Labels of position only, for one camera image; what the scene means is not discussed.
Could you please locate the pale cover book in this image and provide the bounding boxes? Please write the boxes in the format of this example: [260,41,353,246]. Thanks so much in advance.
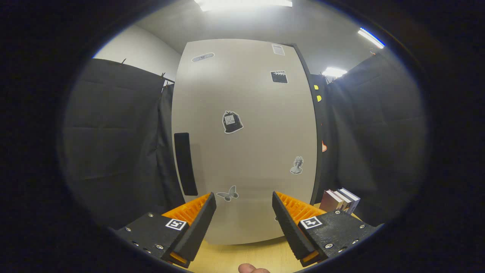
[333,190,353,212]

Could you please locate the black door handle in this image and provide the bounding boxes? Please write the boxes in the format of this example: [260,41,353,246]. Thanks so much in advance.
[174,132,199,196]

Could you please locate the long ceiling light panel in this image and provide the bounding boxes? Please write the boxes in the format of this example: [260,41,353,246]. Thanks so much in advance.
[358,27,385,49]

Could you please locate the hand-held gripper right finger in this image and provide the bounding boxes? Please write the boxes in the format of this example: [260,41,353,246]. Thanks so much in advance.
[272,191,379,268]

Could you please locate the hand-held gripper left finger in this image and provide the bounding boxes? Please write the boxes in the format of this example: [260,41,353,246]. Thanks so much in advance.
[114,192,217,269]

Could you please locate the black backdrop cloth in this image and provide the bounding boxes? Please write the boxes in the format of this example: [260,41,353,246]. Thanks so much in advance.
[325,49,429,226]
[63,58,186,228]

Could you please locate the small ceiling light panel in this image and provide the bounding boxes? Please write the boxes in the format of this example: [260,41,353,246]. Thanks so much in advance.
[322,67,347,78]

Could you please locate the beige cabinet door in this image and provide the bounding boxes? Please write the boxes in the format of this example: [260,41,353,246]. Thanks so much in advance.
[171,39,318,245]

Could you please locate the wide ceiling light panel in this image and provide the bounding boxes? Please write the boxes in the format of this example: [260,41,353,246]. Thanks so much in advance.
[194,0,293,12]

